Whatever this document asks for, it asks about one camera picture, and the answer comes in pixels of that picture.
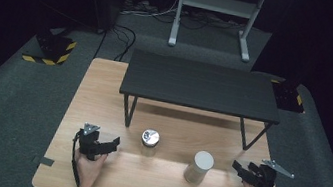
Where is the bundle of floor cables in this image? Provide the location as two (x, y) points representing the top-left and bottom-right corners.
(119, 0), (250, 37)

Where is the grey metal stand frame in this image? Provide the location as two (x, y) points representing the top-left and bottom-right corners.
(166, 0), (270, 66)

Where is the black yellow striped stand base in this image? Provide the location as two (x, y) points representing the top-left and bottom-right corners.
(20, 24), (80, 70)
(265, 76), (310, 115)

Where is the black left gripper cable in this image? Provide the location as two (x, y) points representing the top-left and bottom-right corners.
(65, 130), (89, 187)

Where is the person's left hand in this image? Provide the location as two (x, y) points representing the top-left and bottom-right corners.
(69, 147), (109, 187)

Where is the glass jar with silver lid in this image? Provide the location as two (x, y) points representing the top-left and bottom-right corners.
(138, 127), (163, 159)

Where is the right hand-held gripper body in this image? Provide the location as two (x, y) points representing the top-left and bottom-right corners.
(245, 155), (297, 187)

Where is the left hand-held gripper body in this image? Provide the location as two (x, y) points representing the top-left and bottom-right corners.
(71, 121), (114, 164)

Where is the black shelf riser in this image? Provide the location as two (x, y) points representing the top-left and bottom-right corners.
(112, 47), (289, 156)

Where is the grey tape piece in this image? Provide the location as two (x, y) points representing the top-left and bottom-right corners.
(31, 154), (56, 168)

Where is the black floor cable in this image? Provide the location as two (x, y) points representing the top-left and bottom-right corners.
(93, 21), (139, 66)

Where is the spice jar with white lid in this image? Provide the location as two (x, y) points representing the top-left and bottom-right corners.
(182, 148), (217, 187)

